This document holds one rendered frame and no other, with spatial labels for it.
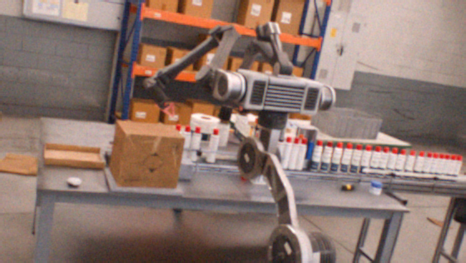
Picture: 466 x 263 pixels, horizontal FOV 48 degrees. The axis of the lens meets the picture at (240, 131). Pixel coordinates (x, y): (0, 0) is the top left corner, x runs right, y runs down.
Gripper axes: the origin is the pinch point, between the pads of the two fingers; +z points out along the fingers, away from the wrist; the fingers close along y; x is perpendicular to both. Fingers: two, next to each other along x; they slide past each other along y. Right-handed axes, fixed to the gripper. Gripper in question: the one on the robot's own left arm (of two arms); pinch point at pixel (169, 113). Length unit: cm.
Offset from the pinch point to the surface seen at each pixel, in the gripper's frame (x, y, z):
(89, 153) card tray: 46, 30, 6
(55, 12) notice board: -27, 426, -8
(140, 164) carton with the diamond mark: 30.3, -26.0, 2.2
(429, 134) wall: -519, 429, 543
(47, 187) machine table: 70, -21, -13
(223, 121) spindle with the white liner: -34, 31, 39
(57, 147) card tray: 58, 35, -6
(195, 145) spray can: -5.5, 6.9, 29.2
